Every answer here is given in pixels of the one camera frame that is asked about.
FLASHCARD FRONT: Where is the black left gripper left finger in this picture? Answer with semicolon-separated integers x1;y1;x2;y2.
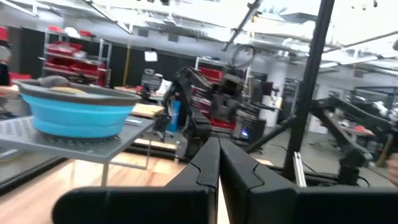
166;138;221;224

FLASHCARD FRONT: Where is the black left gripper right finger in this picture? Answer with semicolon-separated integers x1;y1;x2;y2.
219;138;297;224

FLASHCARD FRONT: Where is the olive yellow oval toy fruit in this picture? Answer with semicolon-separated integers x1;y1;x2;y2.
51;86;90;95

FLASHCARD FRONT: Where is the red tool chest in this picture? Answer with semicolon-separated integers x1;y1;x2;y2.
192;66;238;131

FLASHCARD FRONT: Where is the blue bin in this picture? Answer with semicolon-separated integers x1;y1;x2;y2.
169;99;182;133

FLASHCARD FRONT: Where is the grey perforated metal stand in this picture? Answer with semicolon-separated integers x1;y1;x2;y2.
0;115;156;187

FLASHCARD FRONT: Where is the black background rig table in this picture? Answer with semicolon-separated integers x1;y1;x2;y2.
310;96;398;156

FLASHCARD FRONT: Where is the blue collapsible bowl grey rim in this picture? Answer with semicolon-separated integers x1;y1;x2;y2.
14;79;143;139

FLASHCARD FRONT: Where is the person's hand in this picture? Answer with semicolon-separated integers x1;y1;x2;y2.
386;157;398;187

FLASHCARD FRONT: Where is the metal rack with red bins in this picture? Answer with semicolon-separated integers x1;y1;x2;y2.
39;26;113;88

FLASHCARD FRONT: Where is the black rig frame brace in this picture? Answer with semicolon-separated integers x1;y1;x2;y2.
245;114;298;154

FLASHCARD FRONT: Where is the silver metal bracket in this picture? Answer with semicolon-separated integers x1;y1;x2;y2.
293;151;308;188

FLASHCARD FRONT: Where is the black rig frame post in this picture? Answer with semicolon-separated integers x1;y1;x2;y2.
282;0;336;183

